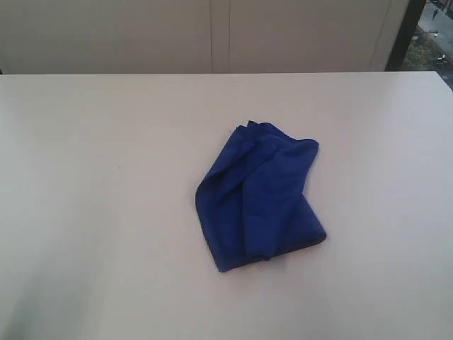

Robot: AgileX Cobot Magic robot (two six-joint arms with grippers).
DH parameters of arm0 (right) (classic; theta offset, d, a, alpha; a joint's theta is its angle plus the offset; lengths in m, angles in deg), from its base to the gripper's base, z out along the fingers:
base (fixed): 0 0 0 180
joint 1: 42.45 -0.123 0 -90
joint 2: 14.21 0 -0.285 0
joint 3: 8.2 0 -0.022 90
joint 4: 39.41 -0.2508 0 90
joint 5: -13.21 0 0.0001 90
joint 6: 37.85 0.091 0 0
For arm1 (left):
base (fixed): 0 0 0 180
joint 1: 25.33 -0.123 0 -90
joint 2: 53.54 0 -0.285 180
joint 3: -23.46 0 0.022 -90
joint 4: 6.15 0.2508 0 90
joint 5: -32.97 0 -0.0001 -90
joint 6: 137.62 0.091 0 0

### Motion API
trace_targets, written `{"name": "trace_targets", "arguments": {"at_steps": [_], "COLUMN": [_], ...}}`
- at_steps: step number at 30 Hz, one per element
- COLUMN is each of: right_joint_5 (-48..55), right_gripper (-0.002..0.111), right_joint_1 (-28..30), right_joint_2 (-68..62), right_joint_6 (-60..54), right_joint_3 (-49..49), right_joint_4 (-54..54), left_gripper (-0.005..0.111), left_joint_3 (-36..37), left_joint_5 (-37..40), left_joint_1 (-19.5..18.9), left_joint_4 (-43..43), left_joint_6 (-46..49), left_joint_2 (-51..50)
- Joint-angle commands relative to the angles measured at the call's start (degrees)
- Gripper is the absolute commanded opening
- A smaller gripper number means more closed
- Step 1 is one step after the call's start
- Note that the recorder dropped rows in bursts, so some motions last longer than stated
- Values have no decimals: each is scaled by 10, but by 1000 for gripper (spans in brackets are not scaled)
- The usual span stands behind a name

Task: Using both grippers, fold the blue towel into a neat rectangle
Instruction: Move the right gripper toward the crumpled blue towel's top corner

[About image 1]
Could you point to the black window frame post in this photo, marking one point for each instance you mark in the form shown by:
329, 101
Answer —
405, 34

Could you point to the blue microfiber cloth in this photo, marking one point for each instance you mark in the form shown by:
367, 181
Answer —
251, 205

